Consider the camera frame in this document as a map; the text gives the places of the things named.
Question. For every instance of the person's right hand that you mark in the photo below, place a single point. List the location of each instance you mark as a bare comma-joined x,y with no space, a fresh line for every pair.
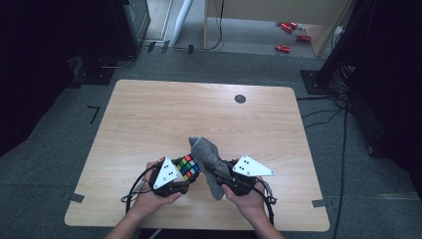
250,205

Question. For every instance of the white leaning board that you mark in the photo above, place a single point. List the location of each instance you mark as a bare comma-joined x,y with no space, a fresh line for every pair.
182,20

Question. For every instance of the black round table grommet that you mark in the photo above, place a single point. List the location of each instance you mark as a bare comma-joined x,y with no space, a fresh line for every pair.
240,99

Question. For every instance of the red can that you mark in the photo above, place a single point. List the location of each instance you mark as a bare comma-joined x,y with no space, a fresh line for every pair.
303,38
283,48
286,28
293,25

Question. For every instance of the grey tape strip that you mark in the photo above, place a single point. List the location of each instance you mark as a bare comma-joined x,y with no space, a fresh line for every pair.
319,203
74,197

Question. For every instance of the black metal stand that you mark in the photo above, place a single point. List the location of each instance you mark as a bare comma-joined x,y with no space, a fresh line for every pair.
318,81

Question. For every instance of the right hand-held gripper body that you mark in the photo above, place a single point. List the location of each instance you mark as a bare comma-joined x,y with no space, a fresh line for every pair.
250,167

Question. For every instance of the grey cloth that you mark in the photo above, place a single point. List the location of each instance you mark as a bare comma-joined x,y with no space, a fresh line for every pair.
207,152

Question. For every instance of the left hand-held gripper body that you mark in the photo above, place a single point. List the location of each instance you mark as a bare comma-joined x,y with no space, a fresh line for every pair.
166,174

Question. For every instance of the person's left hand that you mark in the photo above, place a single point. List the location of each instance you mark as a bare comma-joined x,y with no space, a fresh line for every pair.
149,202

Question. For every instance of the black stand base plate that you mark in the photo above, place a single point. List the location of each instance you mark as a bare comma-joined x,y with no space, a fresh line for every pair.
94,74

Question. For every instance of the dark curtain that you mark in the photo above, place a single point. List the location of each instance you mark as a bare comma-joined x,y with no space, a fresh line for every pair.
40,66
391,83

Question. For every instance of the multicoloured puzzle cube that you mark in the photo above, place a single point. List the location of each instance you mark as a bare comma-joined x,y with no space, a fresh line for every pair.
188,167

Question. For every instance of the dark glass-front cabinet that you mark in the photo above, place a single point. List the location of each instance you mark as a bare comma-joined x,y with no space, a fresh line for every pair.
132,26

